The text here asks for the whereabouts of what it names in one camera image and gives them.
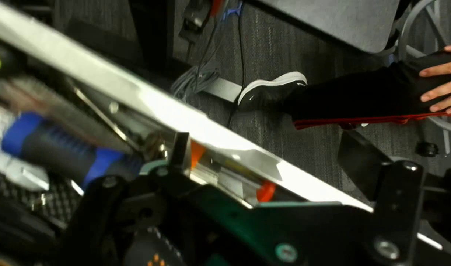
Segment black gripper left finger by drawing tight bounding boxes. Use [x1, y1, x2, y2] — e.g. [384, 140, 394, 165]
[62, 172, 140, 266]

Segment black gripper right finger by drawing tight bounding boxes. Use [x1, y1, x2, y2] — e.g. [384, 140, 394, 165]
[366, 159, 426, 266]

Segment gray metal tool drawer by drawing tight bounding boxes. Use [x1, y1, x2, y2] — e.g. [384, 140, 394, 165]
[0, 0, 376, 214]

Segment person's hand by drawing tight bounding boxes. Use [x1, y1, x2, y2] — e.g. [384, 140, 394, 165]
[418, 41, 451, 115]

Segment red thin strip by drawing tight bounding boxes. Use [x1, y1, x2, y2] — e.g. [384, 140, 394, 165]
[294, 109, 451, 131]

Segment black trouser leg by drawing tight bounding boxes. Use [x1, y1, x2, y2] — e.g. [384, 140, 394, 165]
[288, 48, 451, 123]

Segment black white sneaker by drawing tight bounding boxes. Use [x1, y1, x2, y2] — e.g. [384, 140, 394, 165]
[236, 69, 310, 107]

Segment gray flat panel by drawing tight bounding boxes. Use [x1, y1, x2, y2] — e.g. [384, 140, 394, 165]
[255, 0, 403, 54]

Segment blue black handled screwdriver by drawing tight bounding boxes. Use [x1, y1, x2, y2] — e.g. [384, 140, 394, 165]
[0, 110, 145, 187]

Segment gray cable bundle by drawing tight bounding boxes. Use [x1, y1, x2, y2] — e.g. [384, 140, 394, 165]
[168, 0, 248, 101]

